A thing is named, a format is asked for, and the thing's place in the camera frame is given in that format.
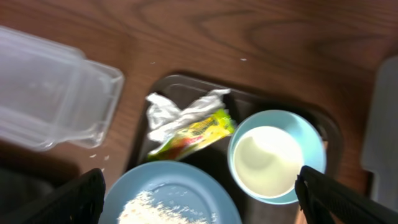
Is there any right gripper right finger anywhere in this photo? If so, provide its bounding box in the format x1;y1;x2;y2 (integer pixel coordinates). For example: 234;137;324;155
295;166;397;224

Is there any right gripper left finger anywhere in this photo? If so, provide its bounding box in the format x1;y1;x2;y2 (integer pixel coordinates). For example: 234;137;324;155
1;168;106;224

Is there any white cup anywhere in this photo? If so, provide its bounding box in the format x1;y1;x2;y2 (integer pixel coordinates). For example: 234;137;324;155
232;126;304;198

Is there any light blue bowl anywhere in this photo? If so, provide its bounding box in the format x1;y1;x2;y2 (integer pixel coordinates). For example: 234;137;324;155
227;110;326;205

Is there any grey dishwasher rack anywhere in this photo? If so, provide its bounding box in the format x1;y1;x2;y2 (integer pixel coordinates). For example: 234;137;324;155
361;56;397;212

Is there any pile of white rice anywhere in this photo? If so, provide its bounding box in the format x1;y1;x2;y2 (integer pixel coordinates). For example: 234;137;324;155
118;191;218;224

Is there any black plastic tray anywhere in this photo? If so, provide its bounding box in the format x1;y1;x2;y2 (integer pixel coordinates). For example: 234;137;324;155
0;141;81;215

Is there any dark blue plate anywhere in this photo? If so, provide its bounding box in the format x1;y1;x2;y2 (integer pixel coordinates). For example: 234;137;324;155
99;161;242;224

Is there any clear plastic bin lid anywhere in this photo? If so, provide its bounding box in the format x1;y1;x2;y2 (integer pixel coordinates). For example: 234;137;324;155
0;55;126;152

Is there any crumpled white napkin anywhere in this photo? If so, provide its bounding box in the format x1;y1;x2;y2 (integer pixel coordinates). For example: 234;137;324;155
146;89;231;143

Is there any clear plastic bin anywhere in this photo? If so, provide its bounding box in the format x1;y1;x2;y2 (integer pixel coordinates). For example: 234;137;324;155
1;26;85;150

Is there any yellow green snack wrapper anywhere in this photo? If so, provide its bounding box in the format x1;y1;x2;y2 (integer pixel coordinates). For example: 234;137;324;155
147;109;235;161

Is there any brown serving tray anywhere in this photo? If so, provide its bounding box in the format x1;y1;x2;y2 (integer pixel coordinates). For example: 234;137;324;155
127;73;345;224

